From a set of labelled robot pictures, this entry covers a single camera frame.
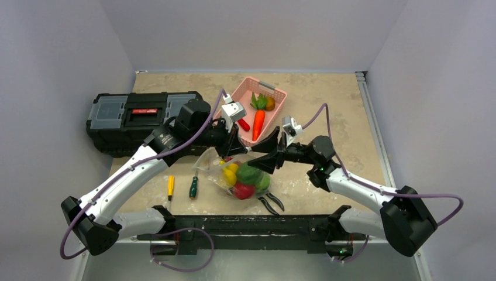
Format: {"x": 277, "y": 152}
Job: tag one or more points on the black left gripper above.
{"x": 231, "y": 143}

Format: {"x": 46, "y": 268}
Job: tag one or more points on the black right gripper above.
{"x": 281, "y": 152}

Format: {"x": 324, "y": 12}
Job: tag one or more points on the yellow banana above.
{"x": 229, "y": 167}

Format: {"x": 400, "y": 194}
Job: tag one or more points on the green bell pepper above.
{"x": 248, "y": 175}

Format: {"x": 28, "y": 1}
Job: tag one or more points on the green striped watermelon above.
{"x": 263, "y": 184}

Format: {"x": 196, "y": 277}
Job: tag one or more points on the clear dotted zip top bag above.
{"x": 209, "y": 165}

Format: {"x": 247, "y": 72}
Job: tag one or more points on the red apple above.
{"x": 243, "y": 191}

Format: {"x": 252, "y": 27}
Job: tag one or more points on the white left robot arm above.
{"x": 94, "y": 217}

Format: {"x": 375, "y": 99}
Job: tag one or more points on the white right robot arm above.
{"x": 398, "y": 216}

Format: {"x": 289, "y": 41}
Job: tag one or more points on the red chili pepper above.
{"x": 244, "y": 125}

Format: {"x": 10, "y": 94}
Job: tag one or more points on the orange carrot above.
{"x": 258, "y": 123}

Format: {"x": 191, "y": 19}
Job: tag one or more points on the brown kiwi fruit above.
{"x": 270, "y": 105}

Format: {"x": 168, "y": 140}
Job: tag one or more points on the black plastic toolbox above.
{"x": 118, "y": 123}

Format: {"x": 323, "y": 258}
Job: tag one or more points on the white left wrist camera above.
{"x": 231, "y": 113}

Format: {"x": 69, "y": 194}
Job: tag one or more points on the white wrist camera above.
{"x": 291, "y": 127}
{"x": 231, "y": 113}

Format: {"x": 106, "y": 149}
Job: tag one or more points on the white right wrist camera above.
{"x": 291, "y": 127}

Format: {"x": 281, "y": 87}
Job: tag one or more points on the green handled screwdriver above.
{"x": 194, "y": 186}

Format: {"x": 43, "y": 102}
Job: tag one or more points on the yellow handled screwdriver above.
{"x": 170, "y": 188}

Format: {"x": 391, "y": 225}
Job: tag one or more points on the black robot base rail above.
{"x": 310, "y": 233}

